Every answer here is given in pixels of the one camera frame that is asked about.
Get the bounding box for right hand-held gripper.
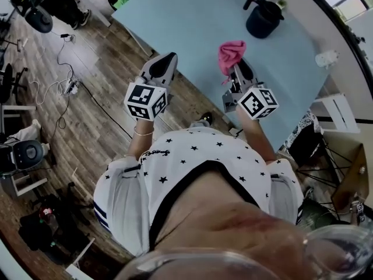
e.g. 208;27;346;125
221;57;280;120

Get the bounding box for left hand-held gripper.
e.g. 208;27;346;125
124;52;178;122

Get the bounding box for pink cloth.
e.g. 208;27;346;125
218;40;247;86

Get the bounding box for black kettle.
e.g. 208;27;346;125
242;0;285;40

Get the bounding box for person's right forearm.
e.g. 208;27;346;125
235;106;277;163

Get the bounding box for person's left forearm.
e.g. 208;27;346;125
128;118;155;159

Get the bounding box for white table leg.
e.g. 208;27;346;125
124;24;154;58

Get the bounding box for person's grey trouser leg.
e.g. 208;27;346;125
189;120;211;130

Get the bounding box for black white patterned cushion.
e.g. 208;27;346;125
284;111;321;150

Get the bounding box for white power strip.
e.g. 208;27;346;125
315;50;340;69
63;79;80;96

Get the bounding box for person's white star-print shirt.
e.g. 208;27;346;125
93;127;304;258

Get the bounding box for black garment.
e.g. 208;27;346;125
287;124;326;169

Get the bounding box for white slatted chair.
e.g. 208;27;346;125
310;93;362;134

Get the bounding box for person's bare neck and chin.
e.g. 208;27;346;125
113;167;373;280

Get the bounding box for black mesh office chair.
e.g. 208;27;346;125
0;62;30;104

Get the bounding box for black white round machine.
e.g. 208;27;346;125
0;138;47;173

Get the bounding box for black star chair base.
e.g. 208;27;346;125
37;181;93;226

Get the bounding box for person's clear eyeglasses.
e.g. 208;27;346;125
112;225;373;280

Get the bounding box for black bag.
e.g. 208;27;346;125
19;211;62;252

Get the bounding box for white board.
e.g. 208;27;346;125
65;264;97;280

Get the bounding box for thin gold bracelet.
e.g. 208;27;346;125
133;126;154;137

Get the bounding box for thick black floor cable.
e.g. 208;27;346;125
78;80;133;139

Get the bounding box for black power adapter with cable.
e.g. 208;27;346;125
55;33;73;131

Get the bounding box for white cable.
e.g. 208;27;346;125
27;70;75;106

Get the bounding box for wooden table with black frame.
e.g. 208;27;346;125
295;140;373;215

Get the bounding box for white desk frame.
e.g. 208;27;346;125
0;103;37;119
0;173;49;198

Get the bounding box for white metal rail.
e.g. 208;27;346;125
71;237;96;270

